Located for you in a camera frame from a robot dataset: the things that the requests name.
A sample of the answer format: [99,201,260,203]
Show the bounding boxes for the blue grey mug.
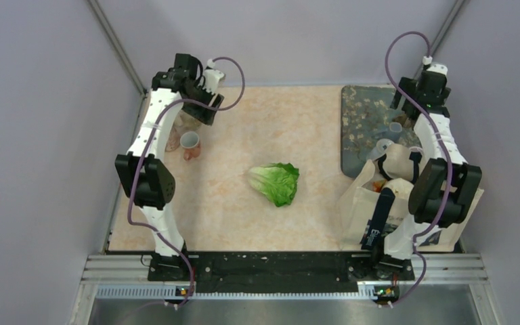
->
[375,122,403,143]

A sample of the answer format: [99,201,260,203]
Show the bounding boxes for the terracotta pink mug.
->
[180,131,201,161]

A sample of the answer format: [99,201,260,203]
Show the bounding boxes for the large pink mug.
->
[165,127,181,152]

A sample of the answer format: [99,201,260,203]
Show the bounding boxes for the cream tall mug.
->
[177,110,203,131]

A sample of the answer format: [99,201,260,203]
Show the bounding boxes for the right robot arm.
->
[370,64,482,279]

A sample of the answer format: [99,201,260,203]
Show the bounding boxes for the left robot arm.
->
[114,53,225,280]

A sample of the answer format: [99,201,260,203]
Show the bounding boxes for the floral patterned tray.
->
[340,85,405,179]

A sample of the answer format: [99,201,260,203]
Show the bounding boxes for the beige tote bag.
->
[338,144,483,252]

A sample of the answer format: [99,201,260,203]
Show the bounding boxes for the green lettuce head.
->
[246,162,300,207]

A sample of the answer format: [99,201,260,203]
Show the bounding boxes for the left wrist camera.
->
[202,59,225,94]

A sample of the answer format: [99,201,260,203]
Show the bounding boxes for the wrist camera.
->
[202,59,225,94]
[422,56,448,76]

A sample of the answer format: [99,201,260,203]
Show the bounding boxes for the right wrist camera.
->
[422,56,448,76]

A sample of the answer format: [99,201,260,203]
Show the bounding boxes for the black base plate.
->
[148,251,414,294]

